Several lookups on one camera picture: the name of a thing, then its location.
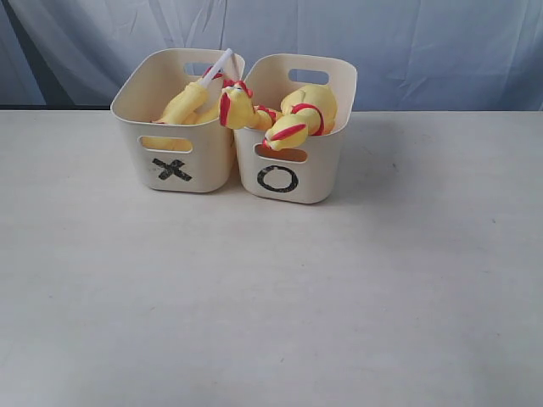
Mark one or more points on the cream bin marked O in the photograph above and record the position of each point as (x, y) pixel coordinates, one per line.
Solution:
(304, 174)

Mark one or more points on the chicken head with white tube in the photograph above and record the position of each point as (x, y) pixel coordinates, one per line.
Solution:
(186, 99)

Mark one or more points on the headless rubber chicken body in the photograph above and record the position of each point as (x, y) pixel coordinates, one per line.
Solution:
(199, 116)

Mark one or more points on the whole yellow rubber chicken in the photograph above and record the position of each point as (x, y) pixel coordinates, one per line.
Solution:
(236, 109)

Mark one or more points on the cream bin marked X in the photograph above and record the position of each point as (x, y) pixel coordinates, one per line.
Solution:
(171, 157)

